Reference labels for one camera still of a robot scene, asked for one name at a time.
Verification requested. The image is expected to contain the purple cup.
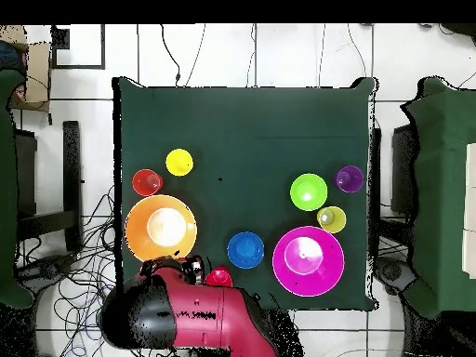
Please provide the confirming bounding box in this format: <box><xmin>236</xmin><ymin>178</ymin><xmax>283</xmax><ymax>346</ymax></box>
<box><xmin>333</xmin><ymin>165</ymin><xmax>364</xmax><ymax>194</ymax></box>

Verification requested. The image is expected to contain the cardboard box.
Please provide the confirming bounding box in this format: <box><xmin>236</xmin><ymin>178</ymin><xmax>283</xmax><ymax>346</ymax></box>
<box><xmin>0</xmin><ymin>24</ymin><xmax>52</xmax><ymax>112</ymax></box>

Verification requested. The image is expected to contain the green cloth side table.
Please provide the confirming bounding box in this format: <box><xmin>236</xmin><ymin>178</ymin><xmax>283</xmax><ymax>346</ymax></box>
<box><xmin>400</xmin><ymin>76</ymin><xmax>476</xmax><ymax>321</ymax></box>
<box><xmin>0</xmin><ymin>68</ymin><xmax>34</xmax><ymax>310</ymax></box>

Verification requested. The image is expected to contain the orange-red cup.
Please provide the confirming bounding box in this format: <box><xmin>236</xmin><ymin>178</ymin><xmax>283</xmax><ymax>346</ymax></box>
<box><xmin>131</xmin><ymin>168</ymin><xmax>165</xmax><ymax>197</ymax></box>

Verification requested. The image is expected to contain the black square frame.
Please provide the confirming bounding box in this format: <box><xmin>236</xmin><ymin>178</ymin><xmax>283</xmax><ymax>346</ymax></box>
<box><xmin>50</xmin><ymin>24</ymin><xmax>106</xmax><ymax>71</ymax></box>

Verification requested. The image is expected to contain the large orange bowl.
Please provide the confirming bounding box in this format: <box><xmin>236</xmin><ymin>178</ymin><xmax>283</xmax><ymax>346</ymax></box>
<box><xmin>125</xmin><ymin>193</ymin><xmax>199</xmax><ymax>262</ymax></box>

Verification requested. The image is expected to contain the black stand base with knob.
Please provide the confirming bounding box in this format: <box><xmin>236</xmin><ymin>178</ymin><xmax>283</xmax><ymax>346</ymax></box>
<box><xmin>16</xmin><ymin>252</ymin><xmax>80</xmax><ymax>288</ymax></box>

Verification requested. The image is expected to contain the dark grey stand base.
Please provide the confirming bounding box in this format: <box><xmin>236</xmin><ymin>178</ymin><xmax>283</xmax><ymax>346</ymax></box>
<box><xmin>374</xmin><ymin>255</ymin><xmax>418</xmax><ymax>296</ymax></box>

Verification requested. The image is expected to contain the small green bowl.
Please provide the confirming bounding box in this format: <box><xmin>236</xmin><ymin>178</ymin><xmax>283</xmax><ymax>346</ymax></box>
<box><xmin>289</xmin><ymin>173</ymin><xmax>329</xmax><ymax>212</ymax></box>

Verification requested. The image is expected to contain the small blue bowl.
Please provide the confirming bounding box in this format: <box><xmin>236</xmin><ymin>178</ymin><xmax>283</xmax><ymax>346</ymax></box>
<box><xmin>226</xmin><ymin>231</ymin><xmax>266</xmax><ymax>270</ymax></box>

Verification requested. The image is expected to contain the pale yellow translucent cup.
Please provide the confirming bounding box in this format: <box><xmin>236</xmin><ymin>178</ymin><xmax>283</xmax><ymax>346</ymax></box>
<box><xmin>316</xmin><ymin>205</ymin><xmax>348</xmax><ymax>234</ymax></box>

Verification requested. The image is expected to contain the dark green table cloth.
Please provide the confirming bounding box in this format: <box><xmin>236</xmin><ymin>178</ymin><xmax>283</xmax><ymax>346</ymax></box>
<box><xmin>112</xmin><ymin>76</ymin><xmax>378</xmax><ymax>312</ymax></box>

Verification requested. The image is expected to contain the red cup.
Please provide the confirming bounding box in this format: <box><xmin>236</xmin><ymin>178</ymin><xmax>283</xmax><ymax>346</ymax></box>
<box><xmin>205</xmin><ymin>265</ymin><xmax>234</xmax><ymax>288</ymax></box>

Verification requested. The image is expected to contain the bundle of floor cables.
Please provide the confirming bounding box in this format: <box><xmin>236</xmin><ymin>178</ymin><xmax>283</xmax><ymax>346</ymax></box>
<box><xmin>18</xmin><ymin>184</ymin><xmax>125</xmax><ymax>357</ymax></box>

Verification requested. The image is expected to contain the large pink bowl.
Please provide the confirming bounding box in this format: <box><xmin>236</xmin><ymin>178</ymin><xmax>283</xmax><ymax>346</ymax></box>
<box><xmin>271</xmin><ymin>225</ymin><xmax>346</xmax><ymax>298</ymax></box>

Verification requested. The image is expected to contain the black metal stand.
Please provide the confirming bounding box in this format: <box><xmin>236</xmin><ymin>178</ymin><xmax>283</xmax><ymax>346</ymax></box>
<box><xmin>14</xmin><ymin>120</ymin><xmax>85</xmax><ymax>255</ymax></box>

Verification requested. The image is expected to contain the bright yellow cup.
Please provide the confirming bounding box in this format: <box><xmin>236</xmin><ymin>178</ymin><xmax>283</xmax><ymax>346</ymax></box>
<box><xmin>165</xmin><ymin>148</ymin><xmax>194</xmax><ymax>178</ymax></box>

